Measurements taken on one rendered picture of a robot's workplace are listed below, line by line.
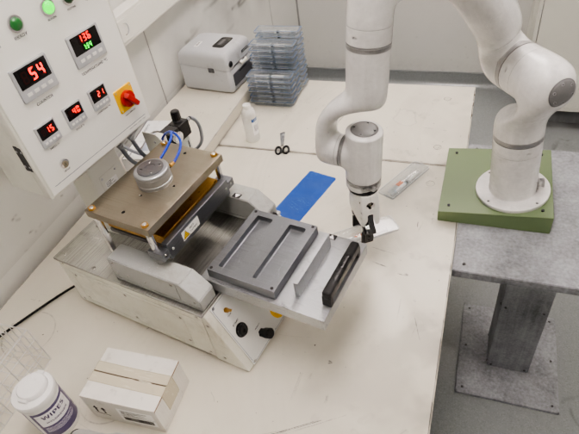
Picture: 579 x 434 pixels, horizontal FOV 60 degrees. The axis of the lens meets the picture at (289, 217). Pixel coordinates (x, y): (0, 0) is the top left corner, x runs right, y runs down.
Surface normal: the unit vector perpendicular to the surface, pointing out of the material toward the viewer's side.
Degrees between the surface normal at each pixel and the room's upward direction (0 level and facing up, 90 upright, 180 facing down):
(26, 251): 90
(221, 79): 90
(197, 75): 90
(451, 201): 5
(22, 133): 90
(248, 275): 0
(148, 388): 2
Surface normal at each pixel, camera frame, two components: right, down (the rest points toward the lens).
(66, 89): 0.88, 0.24
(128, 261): -0.13, -0.72
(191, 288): 0.47, -0.40
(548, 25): -0.31, 0.68
